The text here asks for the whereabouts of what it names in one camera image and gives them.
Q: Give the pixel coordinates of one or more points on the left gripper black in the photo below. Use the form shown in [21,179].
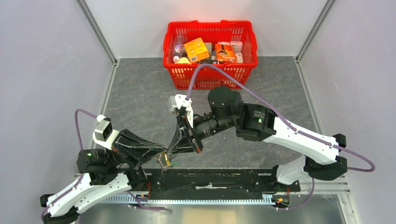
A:
[136,149]

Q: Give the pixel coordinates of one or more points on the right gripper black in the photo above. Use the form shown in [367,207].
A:
[187,139]

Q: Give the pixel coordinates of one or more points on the yellow key tag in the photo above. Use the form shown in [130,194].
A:
[167,160]

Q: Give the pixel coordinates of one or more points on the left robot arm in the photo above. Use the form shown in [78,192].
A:
[113,168]

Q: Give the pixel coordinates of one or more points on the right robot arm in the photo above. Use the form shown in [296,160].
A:
[319,157]

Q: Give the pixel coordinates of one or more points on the yellow round item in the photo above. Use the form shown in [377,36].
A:
[184,60]

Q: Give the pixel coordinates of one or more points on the clear plastic bottle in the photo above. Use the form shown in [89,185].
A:
[178,50]

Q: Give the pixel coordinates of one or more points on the orange box left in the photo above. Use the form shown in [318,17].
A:
[196,50]

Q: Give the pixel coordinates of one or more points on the orange black package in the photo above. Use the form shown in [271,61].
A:
[225,53]

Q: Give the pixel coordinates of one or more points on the white pink box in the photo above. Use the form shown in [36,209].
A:
[237,46]

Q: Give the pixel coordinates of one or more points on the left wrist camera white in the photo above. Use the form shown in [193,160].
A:
[104,135]

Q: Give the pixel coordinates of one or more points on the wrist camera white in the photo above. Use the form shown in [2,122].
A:
[178,103]
[104,135]

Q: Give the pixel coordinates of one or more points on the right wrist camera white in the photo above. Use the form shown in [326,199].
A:
[178,103]

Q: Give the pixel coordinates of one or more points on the black base frame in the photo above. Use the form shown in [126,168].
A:
[211,184]

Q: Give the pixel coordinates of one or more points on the white slotted cable duct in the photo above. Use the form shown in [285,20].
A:
[125,198]

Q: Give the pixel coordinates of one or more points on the left aluminium corner post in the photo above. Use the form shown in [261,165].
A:
[97,31]

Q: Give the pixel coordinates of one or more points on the aluminium corner post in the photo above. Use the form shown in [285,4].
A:
[315,28]
[97,31]

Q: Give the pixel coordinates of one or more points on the right aluminium corner post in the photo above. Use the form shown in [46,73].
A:
[315,28]

